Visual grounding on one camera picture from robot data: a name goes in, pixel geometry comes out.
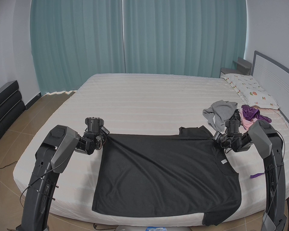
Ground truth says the black cable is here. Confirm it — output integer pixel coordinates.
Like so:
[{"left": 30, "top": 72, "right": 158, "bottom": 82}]
[{"left": 93, "top": 223, "right": 118, "bottom": 230}]

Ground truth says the grey garment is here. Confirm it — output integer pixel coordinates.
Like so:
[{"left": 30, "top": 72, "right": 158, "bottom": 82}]
[{"left": 202, "top": 100, "right": 238, "bottom": 132}]

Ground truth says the black T-shirt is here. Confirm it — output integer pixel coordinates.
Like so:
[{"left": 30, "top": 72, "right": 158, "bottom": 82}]
[{"left": 91, "top": 126, "right": 242, "bottom": 226}]

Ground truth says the grey bedside table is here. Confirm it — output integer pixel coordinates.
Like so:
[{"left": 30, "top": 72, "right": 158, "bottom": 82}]
[{"left": 220, "top": 57, "right": 252, "bottom": 78}]

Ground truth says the pink garment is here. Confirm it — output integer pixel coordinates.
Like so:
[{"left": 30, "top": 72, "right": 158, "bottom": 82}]
[{"left": 239, "top": 108, "right": 258, "bottom": 130}]

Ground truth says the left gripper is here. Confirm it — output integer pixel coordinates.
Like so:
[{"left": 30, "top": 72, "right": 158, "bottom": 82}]
[{"left": 96, "top": 125, "right": 112, "bottom": 149}]

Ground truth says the purple garment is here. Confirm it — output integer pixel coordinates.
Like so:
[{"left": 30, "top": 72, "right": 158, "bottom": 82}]
[{"left": 240, "top": 104, "right": 272, "bottom": 179}]

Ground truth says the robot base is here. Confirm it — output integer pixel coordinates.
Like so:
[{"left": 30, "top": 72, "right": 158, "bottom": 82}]
[{"left": 115, "top": 225, "right": 179, "bottom": 231}]

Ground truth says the white printed pillow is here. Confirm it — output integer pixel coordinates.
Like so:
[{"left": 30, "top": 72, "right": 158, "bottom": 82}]
[{"left": 221, "top": 73, "right": 280, "bottom": 110}]

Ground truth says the blue-green curtain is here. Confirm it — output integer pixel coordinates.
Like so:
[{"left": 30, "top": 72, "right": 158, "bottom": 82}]
[
  {"left": 124, "top": 0, "right": 247, "bottom": 78},
  {"left": 30, "top": 0, "right": 126, "bottom": 95}
]

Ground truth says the bed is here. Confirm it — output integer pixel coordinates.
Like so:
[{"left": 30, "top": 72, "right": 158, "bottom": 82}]
[{"left": 12, "top": 51, "right": 289, "bottom": 226}]

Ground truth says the black chest of drawers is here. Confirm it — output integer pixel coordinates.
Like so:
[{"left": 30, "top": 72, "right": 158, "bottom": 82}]
[{"left": 0, "top": 80, "right": 25, "bottom": 138}]

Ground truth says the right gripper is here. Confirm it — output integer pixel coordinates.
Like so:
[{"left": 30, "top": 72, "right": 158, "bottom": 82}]
[{"left": 213, "top": 131, "right": 227, "bottom": 147}]

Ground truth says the black patterned garment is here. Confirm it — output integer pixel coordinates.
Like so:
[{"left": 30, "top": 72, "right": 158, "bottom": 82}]
[{"left": 230, "top": 109, "right": 242, "bottom": 123}]

